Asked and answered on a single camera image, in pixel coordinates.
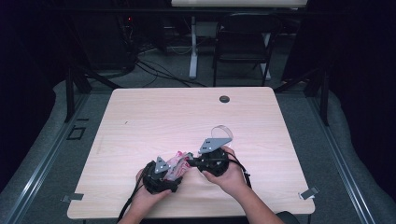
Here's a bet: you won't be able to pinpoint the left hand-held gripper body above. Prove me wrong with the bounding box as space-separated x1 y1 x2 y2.
143 156 183 194

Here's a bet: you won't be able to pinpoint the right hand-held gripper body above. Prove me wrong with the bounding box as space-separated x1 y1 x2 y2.
195 137 233 177

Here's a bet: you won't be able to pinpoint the clear red-printed plastic bag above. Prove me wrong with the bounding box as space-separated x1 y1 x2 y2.
167 150 194 182

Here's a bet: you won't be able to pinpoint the person's left hand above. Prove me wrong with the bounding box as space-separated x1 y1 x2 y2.
134 169 173 210

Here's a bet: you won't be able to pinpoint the person's right hand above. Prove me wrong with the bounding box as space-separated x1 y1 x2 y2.
202 147 252 199

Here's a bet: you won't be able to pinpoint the grey tape piece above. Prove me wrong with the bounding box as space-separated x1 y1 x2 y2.
298 186 320 201
61 192 85 203

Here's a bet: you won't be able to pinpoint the black metal stand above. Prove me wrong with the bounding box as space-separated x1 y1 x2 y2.
274 65 331 127
64 62 122 123

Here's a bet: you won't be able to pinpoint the black folding chair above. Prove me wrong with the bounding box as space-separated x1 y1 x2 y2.
213 13 283 88

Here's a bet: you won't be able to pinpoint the black computer case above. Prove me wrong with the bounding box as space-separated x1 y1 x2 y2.
71 12 138 72

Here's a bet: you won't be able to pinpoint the white desk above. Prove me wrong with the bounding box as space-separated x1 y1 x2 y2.
171 0 308 81

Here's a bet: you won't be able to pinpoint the dark curtain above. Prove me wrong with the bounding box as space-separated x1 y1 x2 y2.
0 0 68 192
281 0 396 202

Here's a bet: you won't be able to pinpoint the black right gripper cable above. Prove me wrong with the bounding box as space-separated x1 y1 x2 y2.
225 152 252 189

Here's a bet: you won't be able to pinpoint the black floor cables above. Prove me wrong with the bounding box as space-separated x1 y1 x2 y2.
135 59 207 89

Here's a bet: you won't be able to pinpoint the metal floor rail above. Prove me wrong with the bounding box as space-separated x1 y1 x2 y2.
306 92 376 224
0 92 92 224

